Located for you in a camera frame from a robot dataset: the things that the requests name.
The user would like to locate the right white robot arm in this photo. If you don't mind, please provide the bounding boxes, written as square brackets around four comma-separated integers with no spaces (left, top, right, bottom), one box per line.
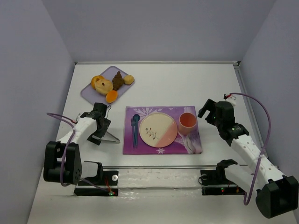
[198,99,299,218]

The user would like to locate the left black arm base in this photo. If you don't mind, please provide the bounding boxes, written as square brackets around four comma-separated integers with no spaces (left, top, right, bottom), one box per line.
[74,169,119,197]

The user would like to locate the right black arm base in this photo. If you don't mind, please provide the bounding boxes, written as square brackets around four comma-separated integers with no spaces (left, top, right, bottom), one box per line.
[198,159,245,196]

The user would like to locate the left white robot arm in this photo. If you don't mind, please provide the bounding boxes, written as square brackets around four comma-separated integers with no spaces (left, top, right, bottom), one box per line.
[43,103,111,187]

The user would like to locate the orange round bread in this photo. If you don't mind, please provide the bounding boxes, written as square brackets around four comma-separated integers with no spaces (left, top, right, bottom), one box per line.
[106,90,118,103]

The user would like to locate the pale glazed donut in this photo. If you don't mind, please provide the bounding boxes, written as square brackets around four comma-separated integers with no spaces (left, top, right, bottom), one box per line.
[95,79,113,96]

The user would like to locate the pink cup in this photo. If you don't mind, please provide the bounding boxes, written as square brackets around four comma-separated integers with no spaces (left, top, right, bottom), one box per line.
[178,112,197,135]

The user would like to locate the brown chocolate croissant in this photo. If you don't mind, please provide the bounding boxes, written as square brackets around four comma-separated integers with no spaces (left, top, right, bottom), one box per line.
[112,71,124,91]

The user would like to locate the blue spoon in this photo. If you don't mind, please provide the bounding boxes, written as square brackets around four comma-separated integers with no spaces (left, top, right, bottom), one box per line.
[132,114,140,148]

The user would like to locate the round pale bun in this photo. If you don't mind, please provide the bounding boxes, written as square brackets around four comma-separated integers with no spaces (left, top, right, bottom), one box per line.
[123,75,135,85]

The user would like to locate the purple snowflake placemat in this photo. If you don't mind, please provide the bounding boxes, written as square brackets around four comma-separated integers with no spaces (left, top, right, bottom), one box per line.
[123,106,202,155]

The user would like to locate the cream and pink plate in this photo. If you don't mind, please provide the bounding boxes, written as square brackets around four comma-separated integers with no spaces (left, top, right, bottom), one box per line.
[139,112,178,148]

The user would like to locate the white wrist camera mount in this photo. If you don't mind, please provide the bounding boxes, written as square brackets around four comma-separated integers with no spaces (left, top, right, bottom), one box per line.
[223,93,236,107]

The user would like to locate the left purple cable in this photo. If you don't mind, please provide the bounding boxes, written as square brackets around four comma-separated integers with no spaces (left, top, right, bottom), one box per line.
[46,112,113,194]

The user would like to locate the purple cable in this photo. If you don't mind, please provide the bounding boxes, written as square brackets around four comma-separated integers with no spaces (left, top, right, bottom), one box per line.
[228,92,273,206]
[46,112,113,194]

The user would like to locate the golden ring donut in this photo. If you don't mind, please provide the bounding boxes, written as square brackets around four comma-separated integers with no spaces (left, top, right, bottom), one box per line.
[91,75,105,89]

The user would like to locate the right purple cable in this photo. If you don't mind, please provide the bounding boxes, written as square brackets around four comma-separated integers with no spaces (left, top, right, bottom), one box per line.
[228,92,273,206]

